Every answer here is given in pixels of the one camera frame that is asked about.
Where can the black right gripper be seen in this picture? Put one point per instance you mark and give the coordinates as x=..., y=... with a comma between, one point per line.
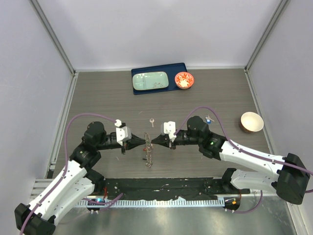
x=163, y=140

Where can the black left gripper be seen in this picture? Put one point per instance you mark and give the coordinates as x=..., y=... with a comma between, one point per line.
x=130, y=143

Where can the metal disc with keyrings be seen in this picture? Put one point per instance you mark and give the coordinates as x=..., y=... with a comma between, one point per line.
x=148, y=150

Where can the blue tagged key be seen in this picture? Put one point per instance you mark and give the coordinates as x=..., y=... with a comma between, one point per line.
x=208, y=119

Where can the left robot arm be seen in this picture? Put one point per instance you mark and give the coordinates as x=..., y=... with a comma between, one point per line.
x=76, y=180

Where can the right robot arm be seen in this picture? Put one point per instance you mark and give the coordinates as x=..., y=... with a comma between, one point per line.
x=286, y=176

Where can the plain silver key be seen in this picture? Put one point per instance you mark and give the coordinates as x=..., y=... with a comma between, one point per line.
x=152, y=122

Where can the light green divided plate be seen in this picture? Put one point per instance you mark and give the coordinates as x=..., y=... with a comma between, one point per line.
x=150, y=81

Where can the red white patterned bowl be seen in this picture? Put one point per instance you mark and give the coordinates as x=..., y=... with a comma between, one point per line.
x=184, y=80

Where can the dark blue tray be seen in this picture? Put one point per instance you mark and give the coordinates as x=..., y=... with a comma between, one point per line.
x=171, y=71

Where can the cream brown bowl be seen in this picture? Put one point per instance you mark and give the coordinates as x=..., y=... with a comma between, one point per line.
x=251, y=122

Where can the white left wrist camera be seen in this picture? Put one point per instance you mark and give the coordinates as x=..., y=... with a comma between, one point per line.
x=123, y=132

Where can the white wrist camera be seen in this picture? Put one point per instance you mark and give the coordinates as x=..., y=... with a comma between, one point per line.
x=169, y=128
x=123, y=132

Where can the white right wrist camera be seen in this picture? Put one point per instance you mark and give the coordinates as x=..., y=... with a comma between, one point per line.
x=169, y=128

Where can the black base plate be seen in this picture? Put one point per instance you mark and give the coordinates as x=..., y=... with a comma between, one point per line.
x=165, y=189

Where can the white slotted cable duct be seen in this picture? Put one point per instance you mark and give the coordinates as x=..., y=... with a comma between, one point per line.
x=180, y=202

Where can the left aluminium frame rail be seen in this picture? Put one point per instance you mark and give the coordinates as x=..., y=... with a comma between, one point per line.
x=66, y=107

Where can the aluminium frame rail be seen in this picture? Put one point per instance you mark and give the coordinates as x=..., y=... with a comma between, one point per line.
x=66, y=107
x=262, y=72

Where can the right aluminium frame rail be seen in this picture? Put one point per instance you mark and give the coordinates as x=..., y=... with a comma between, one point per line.
x=262, y=72

